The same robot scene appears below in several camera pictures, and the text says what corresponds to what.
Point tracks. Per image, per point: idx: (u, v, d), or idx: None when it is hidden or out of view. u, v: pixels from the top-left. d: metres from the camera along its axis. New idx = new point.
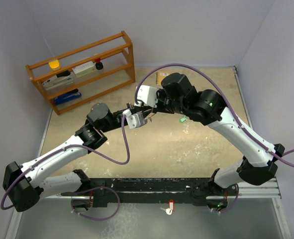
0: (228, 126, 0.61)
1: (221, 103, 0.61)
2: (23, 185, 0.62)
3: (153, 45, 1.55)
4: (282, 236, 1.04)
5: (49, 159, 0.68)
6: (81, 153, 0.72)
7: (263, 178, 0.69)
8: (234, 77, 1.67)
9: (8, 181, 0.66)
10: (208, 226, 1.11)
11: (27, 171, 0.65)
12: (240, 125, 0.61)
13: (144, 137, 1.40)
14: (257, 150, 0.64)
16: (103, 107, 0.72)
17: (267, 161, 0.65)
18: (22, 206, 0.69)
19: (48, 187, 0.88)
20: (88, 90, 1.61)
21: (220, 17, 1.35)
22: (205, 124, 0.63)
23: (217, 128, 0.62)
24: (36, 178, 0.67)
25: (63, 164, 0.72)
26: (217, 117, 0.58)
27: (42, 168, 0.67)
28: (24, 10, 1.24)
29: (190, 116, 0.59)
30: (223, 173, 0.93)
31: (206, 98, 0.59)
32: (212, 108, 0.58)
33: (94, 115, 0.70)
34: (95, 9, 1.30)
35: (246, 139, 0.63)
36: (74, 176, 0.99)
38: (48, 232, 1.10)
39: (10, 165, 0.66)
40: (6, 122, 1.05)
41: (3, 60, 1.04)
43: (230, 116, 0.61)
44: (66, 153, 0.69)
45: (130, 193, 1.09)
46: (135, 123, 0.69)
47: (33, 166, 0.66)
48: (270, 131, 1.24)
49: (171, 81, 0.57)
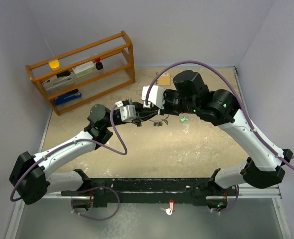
0: (240, 129, 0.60)
1: (234, 105, 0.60)
2: (36, 174, 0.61)
3: (153, 45, 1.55)
4: (282, 236, 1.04)
5: (61, 151, 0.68)
6: (89, 148, 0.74)
7: (267, 181, 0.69)
8: (234, 77, 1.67)
9: (20, 171, 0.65)
10: (208, 226, 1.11)
11: (40, 161, 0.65)
12: (252, 129, 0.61)
13: (144, 137, 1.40)
14: (266, 155, 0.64)
16: (100, 108, 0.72)
17: (275, 166, 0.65)
18: (30, 199, 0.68)
19: (53, 182, 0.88)
20: (88, 90, 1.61)
21: (220, 17, 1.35)
22: (216, 124, 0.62)
23: (229, 130, 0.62)
24: (48, 168, 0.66)
25: (72, 157, 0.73)
26: (230, 119, 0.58)
27: (54, 159, 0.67)
28: (25, 10, 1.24)
29: (202, 115, 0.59)
30: (223, 174, 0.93)
31: (219, 98, 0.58)
32: (226, 109, 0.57)
33: (95, 115, 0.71)
34: (95, 8, 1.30)
35: (257, 143, 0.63)
36: (75, 175, 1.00)
38: (47, 232, 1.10)
39: (22, 155, 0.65)
40: (6, 122, 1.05)
41: (3, 60, 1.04)
43: (243, 119, 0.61)
44: (76, 147, 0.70)
45: (130, 193, 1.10)
46: (126, 114, 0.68)
47: (46, 156, 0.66)
48: (270, 131, 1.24)
49: (184, 79, 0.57)
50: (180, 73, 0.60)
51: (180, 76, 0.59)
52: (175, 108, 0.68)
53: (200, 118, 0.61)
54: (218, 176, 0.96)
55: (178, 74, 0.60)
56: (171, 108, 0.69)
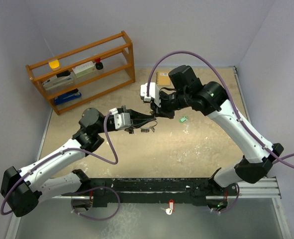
0: (226, 117, 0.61)
1: (223, 96, 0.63)
2: (22, 189, 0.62)
3: (153, 45, 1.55)
4: (282, 236, 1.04)
5: (48, 163, 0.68)
6: (79, 155, 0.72)
7: (256, 174, 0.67)
8: (234, 77, 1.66)
9: (7, 186, 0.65)
10: (208, 226, 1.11)
11: (25, 175, 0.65)
12: (239, 118, 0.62)
13: (144, 137, 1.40)
14: (253, 145, 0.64)
16: (93, 112, 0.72)
17: (262, 157, 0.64)
18: (21, 211, 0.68)
19: (46, 190, 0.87)
20: (88, 90, 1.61)
21: (220, 16, 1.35)
22: (205, 114, 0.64)
23: (216, 119, 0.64)
24: (35, 181, 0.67)
25: (62, 167, 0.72)
26: (216, 107, 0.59)
27: (41, 172, 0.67)
28: (24, 10, 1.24)
29: (191, 103, 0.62)
30: (222, 171, 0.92)
31: (209, 89, 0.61)
32: (213, 98, 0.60)
33: (88, 119, 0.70)
34: (95, 8, 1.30)
35: (244, 133, 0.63)
36: (73, 177, 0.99)
38: (47, 232, 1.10)
39: (9, 170, 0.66)
40: (6, 122, 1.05)
41: (3, 60, 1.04)
43: (230, 108, 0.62)
44: (64, 157, 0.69)
45: (130, 193, 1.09)
46: (122, 122, 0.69)
47: (31, 170, 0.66)
48: (270, 131, 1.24)
49: (176, 71, 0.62)
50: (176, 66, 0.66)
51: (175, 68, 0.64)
52: (170, 105, 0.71)
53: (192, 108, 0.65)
54: (217, 174, 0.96)
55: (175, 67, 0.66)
56: (167, 105, 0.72)
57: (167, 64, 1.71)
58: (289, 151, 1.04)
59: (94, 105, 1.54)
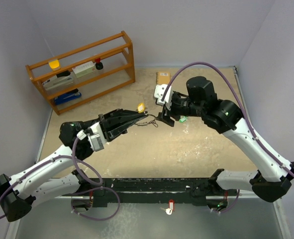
0: (242, 136, 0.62)
1: (238, 114, 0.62)
2: (10, 199, 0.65)
3: (153, 45, 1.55)
4: (282, 236, 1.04)
5: (38, 172, 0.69)
6: (71, 163, 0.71)
7: (275, 193, 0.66)
8: (234, 77, 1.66)
9: None
10: (208, 226, 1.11)
11: (14, 184, 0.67)
12: (254, 137, 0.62)
13: (144, 137, 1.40)
14: (270, 164, 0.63)
16: (69, 127, 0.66)
17: (280, 176, 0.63)
18: (14, 217, 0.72)
19: (41, 194, 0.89)
20: (88, 90, 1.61)
21: (220, 16, 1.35)
22: (220, 132, 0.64)
23: (231, 137, 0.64)
24: (24, 190, 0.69)
25: (53, 174, 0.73)
26: (232, 126, 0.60)
27: (30, 180, 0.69)
28: (25, 10, 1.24)
29: (206, 120, 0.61)
30: (228, 176, 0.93)
31: (223, 107, 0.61)
32: (228, 117, 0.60)
33: (65, 136, 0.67)
34: (95, 8, 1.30)
35: (260, 151, 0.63)
36: (71, 179, 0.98)
38: (47, 232, 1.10)
39: None
40: (7, 122, 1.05)
41: (3, 60, 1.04)
43: (245, 127, 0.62)
44: (54, 165, 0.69)
45: (130, 193, 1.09)
46: (95, 143, 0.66)
47: (20, 179, 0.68)
48: (269, 131, 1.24)
49: (196, 85, 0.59)
50: (193, 77, 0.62)
51: (194, 80, 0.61)
52: (182, 110, 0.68)
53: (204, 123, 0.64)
54: (223, 176, 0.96)
55: (192, 78, 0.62)
56: (179, 110, 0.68)
57: (167, 64, 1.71)
58: (289, 151, 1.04)
59: (94, 105, 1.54)
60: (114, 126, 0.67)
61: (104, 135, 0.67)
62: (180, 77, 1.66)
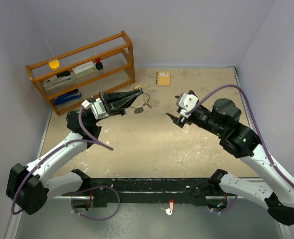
0: (258, 162, 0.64)
1: (255, 140, 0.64)
2: (33, 182, 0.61)
3: (153, 45, 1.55)
4: (282, 235, 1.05)
5: (54, 156, 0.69)
6: (81, 147, 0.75)
7: (293, 219, 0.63)
8: (234, 77, 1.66)
9: (15, 183, 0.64)
10: (208, 226, 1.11)
11: (34, 170, 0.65)
12: (271, 164, 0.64)
13: (144, 137, 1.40)
14: (288, 190, 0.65)
16: (75, 114, 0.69)
17: None
18: (32, 207, 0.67)
19: (52, 187, 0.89)
20: (87, 90, 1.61)
21: (220, 16, 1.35)
22: (236, 156, 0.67)
23: (248, 163, 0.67)
24: (44, 175, 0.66)
25: (65, 160, 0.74)
26: (249, 153, 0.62)
27: (48, 165, 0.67)
28: (25, 10, 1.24)
29: (224, 145, 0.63)
30: (236, 184, 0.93)
31: (241, 133, 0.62)
32: (244, 143, 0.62)
33: (72, 123, 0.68)
34: (95, 8, 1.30)
35: (277, 178, 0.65)
36: (73, 176, 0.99)
38: (48, 232, 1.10)
39: (14, 168, 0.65)
40: (7, 122, 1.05)
41: (3, 60, 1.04)
43: (262, 153, 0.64)
44: (68, 149, 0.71)
45: (130, 193, 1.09)
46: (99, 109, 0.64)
47: (39, 164, 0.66)
48: (269, 131, 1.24)
49: (226, 112, 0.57)
50: (222, 100, 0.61)
51: (222, 104, 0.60)
52: (199, 122, 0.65)
53: (219, 144, 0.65)
54: (227, 182, 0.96)
55: (221, 101, 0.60)
56: (195, 121, 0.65)
57: (167, 64, 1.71)
58: (289, 151, 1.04)
59: None
60: (114, 99, 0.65)
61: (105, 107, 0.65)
62: (180, 77, 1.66)
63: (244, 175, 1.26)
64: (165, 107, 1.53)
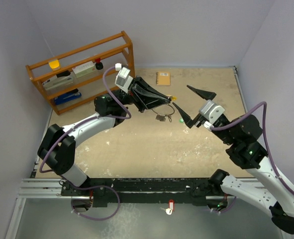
0: (264, 174, 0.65)
1: (261, 152, 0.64)
2: (67, 143, 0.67)
3: (153, 45, 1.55)
4: (282, 236, 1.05)
5: (88, 123, 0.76)
6: (110, 123, 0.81)
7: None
8: (234, 77, 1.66)
9: (49, 142, 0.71)
10: (208, 226, 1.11)
11: (69, 131, 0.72)
12: (277, 176, 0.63)
13: (144, 137, 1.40)
14: (292, 201, 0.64)
16: (100, 99, 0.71)
17: None
18: (60, 169, 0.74)
19: None
20: (88, 90, 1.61)
21: (220, 16, 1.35)
22: (244, 168, 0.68)
23: (254, 174, 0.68)
24: (77, 137, 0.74)
25: (95, 130, 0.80)
26: (255, 166, 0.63)
27: (81, 130, 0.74)
28: (24, 9, 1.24)
29: (233, 158, 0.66)
30: (239, 188, 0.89)
31: (249, 146, 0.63)
32: (250, 156, 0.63)
33: (100, 106, 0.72)
34: (95, 8, 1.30)
35: (282, 189, 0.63)
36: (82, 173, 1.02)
38: (47, 232, 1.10)
39: (51, 127, 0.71)
40: (7, 122, 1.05)
41: (3, 59, 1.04)
43: (268, 166, 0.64)
44: (99, 121, 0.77)
45: (130, 193, 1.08)
46: (124, 74, 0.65)
47: (74, 127, 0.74)
48: (270, 131, 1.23)
49: (250, 132, 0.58)
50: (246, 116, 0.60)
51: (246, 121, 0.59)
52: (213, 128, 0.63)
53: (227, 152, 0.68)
54: (229, 185, 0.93)
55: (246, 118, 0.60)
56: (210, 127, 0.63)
57: (167, 64, 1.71)
58: (289, 151, 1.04)
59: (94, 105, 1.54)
60: (142, 85, 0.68)
61: (130, 84, 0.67)
62: (181, 77, 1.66)
63: (244, 175, 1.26)
64: (165, 107, 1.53)
